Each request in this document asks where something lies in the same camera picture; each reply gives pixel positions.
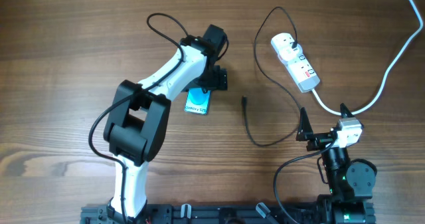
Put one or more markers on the white power strip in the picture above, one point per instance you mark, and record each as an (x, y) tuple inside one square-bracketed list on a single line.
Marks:
[(300, 70)]

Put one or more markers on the white USB charger plug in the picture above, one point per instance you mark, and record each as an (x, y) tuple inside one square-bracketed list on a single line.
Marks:
[(287, 53)]

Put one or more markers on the blue Galaxy smartphone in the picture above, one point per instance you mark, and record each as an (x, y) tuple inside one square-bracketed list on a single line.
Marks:
[(197, 101)]

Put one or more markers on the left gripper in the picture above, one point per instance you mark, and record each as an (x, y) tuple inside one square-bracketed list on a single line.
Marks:
[(218, 82)]

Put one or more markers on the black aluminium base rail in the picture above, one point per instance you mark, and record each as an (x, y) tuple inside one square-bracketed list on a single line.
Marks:
[(313, 212)]

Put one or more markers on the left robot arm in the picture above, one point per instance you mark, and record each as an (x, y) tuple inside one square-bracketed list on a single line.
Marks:
[(137, 120)]

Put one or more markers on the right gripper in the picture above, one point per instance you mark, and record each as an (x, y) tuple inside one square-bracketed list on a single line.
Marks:
[(305, 133)]

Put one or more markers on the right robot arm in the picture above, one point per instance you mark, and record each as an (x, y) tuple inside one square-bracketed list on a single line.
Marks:
[(350, 181)]

